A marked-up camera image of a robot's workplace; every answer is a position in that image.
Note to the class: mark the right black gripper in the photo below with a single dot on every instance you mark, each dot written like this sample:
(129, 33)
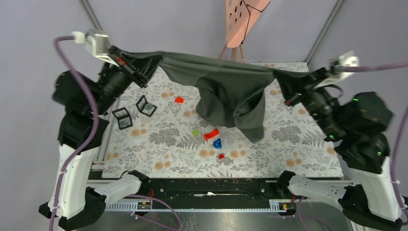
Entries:
(293, 84)

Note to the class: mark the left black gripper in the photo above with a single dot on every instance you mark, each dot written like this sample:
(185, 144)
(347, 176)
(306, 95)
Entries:
(139, 67)

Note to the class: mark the dark grey t-shirt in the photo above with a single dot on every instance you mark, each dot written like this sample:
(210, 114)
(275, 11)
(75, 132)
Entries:
(231, 93)

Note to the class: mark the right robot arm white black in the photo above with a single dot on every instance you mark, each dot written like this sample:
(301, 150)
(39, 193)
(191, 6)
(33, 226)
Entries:
(372, 200)

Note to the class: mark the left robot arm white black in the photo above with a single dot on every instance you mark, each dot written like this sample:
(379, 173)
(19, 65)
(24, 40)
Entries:
(81, 133)

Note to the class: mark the red house-shaped toy block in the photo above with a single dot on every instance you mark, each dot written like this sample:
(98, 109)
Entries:
(179, 100)

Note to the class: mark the green toy block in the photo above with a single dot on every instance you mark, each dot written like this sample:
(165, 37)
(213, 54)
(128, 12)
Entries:
(196, 132)

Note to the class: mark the pink music stand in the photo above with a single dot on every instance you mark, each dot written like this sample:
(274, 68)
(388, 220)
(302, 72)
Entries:
(241, 16)

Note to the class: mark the red curved toy block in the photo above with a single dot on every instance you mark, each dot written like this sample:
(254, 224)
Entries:
(211, 134)

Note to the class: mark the blue D-shaped toy block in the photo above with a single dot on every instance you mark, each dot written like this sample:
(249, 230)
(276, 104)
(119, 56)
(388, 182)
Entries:
(217, 143)

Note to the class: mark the black frame display box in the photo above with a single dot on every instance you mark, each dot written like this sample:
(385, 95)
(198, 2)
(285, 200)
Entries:
(123, 118)
(144, 107)

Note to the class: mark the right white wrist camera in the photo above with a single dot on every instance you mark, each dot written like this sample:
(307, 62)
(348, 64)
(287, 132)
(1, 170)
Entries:
(341, 67)

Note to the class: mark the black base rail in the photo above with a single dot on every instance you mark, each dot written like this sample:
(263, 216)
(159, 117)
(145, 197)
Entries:
(215, 193)

